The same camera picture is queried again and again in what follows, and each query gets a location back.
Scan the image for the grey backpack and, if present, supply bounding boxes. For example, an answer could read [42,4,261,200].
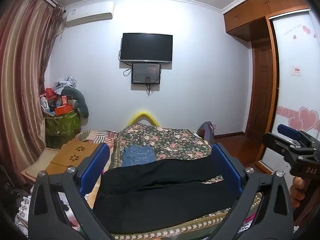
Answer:
[196,121,215,146]

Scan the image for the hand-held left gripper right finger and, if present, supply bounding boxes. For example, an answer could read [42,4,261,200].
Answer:
[211,142,295,240]

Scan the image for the black wall television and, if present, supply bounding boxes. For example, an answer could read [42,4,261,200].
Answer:
[120,33,173,63]

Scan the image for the striped cloth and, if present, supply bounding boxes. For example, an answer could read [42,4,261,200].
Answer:
[80,130,118,146]

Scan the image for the person's right hand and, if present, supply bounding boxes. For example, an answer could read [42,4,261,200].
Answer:
[291,176,308,207]

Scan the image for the white air conditioner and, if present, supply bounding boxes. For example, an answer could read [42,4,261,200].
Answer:
[62,1,115,27]

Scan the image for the wardrobe sliding door with hearts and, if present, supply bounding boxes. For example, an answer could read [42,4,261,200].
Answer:
[257,9,320,172]

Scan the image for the white patterned cloth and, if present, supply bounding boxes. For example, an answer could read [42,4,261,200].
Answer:
[14,195,33,228]

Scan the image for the orange box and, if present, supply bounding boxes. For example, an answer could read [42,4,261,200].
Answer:
[54,105,73,116]

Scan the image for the wooden door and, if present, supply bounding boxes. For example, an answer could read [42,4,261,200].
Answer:
[246,40,275,138]

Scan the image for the grey pillow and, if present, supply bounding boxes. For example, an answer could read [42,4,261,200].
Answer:
[62,87,90,118]

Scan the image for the floral blanket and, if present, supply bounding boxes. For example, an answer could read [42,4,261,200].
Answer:
[110,123,265,240]

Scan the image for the beige board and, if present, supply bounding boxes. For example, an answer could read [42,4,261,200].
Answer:
[21,147,68,183]

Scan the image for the black pants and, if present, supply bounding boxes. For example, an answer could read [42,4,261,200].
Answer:
[92,152,242,234]

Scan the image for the green patterned basket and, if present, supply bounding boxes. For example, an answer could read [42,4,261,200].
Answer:
[44,109,82,148]

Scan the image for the wooden overhead cabinet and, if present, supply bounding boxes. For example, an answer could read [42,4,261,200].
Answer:
[223,0,311,42]

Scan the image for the pile of clothes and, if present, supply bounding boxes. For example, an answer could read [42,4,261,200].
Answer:
[53,75,77,96]

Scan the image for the small black monitor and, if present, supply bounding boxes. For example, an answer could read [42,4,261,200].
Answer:
[132,62,161,84]

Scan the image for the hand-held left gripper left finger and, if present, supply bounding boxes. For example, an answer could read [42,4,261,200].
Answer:
[28,142,113,240]

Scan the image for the striped red curtain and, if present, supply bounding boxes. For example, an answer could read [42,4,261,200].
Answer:
[0,0,63,180]

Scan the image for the blue denim shorts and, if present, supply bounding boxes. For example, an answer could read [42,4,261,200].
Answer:
[121,146,155,167]

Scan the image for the red bag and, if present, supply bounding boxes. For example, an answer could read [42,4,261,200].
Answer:
[43,88,58,99]

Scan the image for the wooden lap table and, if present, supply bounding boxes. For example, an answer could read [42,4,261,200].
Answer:
[49,140,105,167]

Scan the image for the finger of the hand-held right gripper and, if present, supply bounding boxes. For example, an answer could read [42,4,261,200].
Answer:
[277,124,320,150]
[262,132,302,167]

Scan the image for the yellow foam tube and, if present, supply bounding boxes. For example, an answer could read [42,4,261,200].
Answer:
[127,111,162,126]

